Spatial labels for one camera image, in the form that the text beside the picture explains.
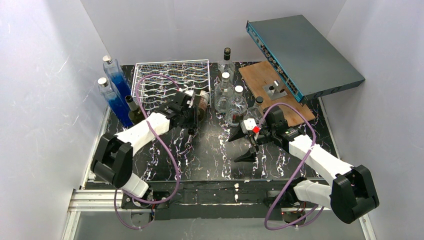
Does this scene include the large clear round bottle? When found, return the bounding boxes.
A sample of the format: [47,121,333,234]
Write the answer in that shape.
[225,85,248,127]

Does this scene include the clear bottle copper neck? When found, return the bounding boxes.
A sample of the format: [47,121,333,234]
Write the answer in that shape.
[244,96,264,123]

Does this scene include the clear bottle white cap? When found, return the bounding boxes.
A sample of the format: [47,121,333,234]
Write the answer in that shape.
[214,72,234,114]

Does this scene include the dark wine bottle silver cap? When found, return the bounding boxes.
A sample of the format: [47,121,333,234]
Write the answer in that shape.
[124,95,146,126]

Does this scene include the square bottle dark label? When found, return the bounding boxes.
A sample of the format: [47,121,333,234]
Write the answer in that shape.
[217,47,236,82]

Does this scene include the clear blue-tinted bottle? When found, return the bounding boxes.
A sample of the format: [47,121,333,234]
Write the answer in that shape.
[97,77,134,128]

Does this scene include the blue square bottle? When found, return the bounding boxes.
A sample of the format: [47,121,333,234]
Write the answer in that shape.
[102,55,131,103]

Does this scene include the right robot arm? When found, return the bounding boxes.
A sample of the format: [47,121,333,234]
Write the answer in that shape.
[228,106,380,224]

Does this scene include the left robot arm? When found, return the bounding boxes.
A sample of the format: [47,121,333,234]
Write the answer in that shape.
[90,90,199,198]

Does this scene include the wooden board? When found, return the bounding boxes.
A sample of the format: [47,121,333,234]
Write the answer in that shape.
[238,61,316,121]

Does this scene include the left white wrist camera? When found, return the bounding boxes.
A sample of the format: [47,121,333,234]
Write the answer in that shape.
[182,90,196,108]

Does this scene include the white wire wine rack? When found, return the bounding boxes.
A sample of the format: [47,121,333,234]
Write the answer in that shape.
[131,59,212,112]

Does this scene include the metal bracket on board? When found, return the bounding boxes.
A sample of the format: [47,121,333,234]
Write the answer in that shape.
[262,80,288,100]

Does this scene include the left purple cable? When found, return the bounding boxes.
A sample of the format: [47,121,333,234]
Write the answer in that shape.
[113,73,193,231]

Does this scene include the teal network switch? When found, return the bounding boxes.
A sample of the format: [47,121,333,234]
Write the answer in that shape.
[245,14,365,104]

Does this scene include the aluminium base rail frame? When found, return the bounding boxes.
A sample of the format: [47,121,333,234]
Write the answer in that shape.
[62,189,377,240]

